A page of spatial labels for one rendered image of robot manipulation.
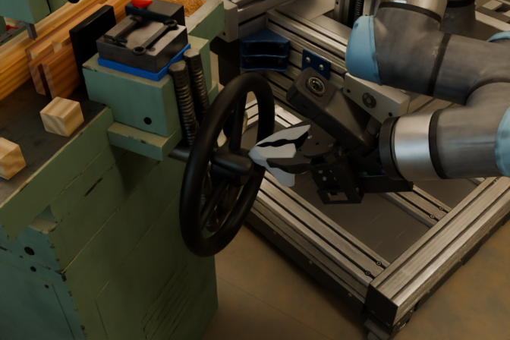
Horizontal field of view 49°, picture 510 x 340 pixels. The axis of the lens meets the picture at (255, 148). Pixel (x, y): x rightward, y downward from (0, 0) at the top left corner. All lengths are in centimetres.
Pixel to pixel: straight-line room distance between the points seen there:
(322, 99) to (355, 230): 98
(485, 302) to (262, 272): 65
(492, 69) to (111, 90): 50
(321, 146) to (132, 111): 30
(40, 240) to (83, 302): 17
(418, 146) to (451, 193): 116
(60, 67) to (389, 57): 47
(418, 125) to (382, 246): 98
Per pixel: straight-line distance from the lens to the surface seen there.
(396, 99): 108
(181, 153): 87
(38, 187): 77
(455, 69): 65
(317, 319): 165
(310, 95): 62
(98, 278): 98
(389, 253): 154
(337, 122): 62
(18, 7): 88
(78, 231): 88
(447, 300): 176
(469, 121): 58
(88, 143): 83
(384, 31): 67
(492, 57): 66
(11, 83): 92
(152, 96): 78
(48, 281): 94
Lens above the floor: 139
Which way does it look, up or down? 41 degrees down
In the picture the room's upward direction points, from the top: straight up
